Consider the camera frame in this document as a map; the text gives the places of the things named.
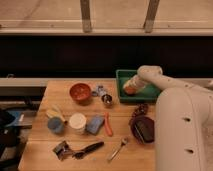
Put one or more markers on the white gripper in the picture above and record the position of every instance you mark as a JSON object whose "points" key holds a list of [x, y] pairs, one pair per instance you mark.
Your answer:
{"points": [[135, 83]]}

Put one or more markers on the yellow-orange apple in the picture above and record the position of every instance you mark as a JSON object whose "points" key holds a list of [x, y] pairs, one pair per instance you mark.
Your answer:
{"points": [[129, 90]]}

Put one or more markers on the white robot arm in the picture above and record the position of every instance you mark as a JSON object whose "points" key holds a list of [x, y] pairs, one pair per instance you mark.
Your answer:
{"points": [[182, 109]]}

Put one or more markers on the green plastic tray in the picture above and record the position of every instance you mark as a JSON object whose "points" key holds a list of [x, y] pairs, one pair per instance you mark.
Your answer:
{"points": [[147, 94]]}

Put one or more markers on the small metal cup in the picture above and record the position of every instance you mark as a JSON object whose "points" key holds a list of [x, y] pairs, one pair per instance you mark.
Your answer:
{"points": [[107, 99]]}

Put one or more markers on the bunch of red grapes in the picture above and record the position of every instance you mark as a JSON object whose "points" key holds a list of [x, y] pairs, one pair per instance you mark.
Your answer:
{"points": [[140, 111]]}

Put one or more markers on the blue-white small object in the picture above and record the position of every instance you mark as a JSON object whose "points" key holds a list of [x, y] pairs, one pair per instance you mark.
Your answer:
{"points": [[99, 91]]}

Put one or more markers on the orange carrot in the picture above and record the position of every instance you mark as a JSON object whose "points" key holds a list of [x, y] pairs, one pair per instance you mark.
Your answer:
{"points": [[107, 126]]}

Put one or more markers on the dark brown bowl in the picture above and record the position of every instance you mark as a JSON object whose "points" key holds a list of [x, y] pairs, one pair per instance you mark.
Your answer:
{"points": [[142, 128]]}

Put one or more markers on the red bowl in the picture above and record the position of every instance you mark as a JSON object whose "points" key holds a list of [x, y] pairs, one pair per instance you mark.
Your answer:
{"points": [[80, 92]]}

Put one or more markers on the blue sponge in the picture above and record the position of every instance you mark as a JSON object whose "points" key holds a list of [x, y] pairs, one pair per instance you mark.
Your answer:
{"points": [[95, 124]]}

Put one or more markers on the metal fork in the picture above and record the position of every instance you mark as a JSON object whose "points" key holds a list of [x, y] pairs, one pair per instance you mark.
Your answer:
{"points": [[123, 142]]}

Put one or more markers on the white round container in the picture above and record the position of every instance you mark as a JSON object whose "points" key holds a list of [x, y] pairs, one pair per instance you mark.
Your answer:
{"points": [[78, 123]]}

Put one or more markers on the blue cup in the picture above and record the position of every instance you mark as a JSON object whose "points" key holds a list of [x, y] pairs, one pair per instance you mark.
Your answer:
{"points": [[55, 125]]}

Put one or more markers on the metal clip tool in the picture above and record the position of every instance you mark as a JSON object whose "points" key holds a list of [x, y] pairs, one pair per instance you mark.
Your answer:
{"points": [[62, 150]]}

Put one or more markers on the dark equipment at left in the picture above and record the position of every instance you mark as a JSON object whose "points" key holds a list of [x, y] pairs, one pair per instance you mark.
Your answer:
{"points": [[15, 125]]}

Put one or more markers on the black-handled tool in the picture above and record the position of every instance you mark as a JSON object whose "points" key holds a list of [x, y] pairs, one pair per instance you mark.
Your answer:
{"points": [[91, 148]]}

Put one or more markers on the wooden-handled brush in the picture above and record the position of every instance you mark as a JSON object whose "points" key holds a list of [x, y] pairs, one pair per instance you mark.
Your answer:
{"points": [[54, 111]]}

